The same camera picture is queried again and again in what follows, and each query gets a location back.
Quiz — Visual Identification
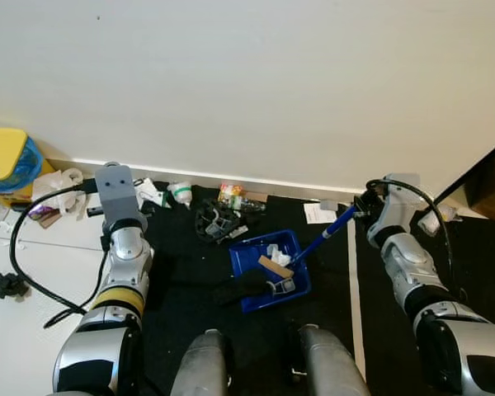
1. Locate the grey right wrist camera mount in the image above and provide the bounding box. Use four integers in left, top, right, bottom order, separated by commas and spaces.
371, 175, 422, 244

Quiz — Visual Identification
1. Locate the black floor mat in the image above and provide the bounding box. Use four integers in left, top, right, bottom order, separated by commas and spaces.
82, 183, 495, 396

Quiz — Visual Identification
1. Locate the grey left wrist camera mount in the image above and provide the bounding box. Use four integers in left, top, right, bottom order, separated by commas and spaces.
95, 163, 148, 232

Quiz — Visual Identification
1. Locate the crumpled clear plastic cup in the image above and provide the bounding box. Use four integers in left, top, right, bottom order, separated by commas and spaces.
417, 202, 459, 236

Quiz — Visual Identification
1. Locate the white paper slip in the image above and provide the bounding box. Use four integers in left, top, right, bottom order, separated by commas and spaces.
304, 202, 339, 225

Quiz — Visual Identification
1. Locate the brown cardboard box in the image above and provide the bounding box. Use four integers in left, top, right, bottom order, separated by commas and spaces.
466, 169, 495, 228

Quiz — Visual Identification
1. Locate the white bottle with green band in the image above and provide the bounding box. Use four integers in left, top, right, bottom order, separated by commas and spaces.
167, 181, 193, 207

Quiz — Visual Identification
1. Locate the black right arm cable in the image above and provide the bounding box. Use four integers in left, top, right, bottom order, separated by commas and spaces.
365, 177, 455, 298

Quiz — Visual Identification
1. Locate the blue long handled dustpan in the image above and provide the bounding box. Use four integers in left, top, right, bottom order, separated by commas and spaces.
229, 205, 360, 314

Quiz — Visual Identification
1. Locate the grey left robot leg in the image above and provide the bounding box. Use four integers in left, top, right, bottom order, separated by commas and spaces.
172, 330, 234, 396

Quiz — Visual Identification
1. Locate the grey plastic ring clamp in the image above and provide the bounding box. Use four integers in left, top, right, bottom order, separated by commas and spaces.
268, 276, 298, 296

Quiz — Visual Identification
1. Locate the small black plastic part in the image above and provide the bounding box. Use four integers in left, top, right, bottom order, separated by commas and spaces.
0, 272, 27, 299

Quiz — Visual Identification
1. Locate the crumpled white tissue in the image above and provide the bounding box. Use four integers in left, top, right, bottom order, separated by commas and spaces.
266, 243, 291, 266

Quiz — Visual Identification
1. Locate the grey right robot leg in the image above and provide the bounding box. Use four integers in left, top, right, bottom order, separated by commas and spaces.
297, 324, 370, 396

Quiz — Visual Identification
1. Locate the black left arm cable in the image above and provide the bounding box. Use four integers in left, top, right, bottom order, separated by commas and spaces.
8, 181, 108, 331

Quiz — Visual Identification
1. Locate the brown cardboard strip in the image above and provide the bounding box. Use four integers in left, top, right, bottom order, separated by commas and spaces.
257, 256, 294, 280

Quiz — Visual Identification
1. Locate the white floor tape strip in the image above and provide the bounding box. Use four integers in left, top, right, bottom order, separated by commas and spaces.
346, 223, 368, 380

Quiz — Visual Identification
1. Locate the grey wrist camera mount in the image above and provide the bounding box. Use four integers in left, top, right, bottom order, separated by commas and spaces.
95, 163, 148, 232
371, 175, 422, 244

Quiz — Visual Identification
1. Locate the clear bottle with colourful candy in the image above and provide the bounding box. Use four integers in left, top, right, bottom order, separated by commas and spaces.
217, 183, 257, 211

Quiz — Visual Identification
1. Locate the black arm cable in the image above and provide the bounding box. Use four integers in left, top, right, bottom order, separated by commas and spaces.
8, 181, 108, 331
365, 177, 455, 298

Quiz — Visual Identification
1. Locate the grey robot leg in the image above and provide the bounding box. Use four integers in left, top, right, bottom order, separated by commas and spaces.
172, 330, 234, 396
297, 324, 370, 396

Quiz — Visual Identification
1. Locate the white printed tag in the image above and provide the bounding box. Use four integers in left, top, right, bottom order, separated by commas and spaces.
136, 177, 167, 207

